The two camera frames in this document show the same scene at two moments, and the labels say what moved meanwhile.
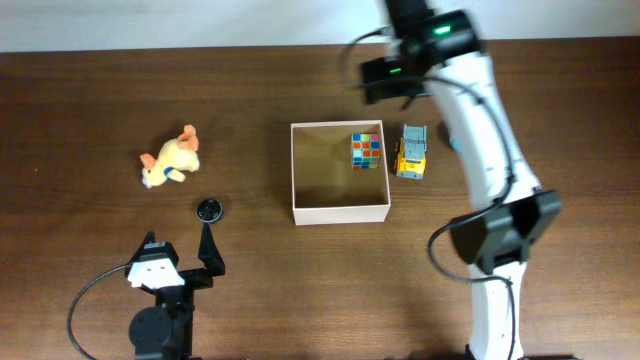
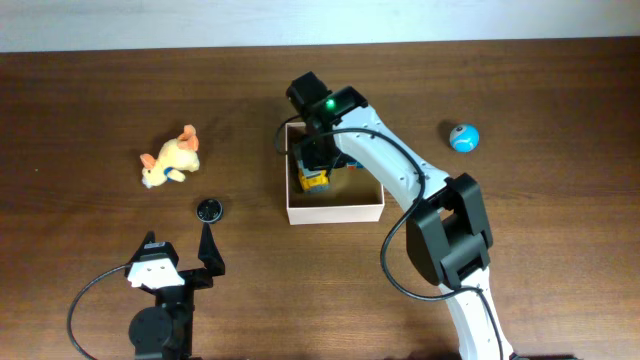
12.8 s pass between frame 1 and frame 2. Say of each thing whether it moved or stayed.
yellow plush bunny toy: stayed
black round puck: stayed
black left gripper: stayed
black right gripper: moved
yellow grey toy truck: moved
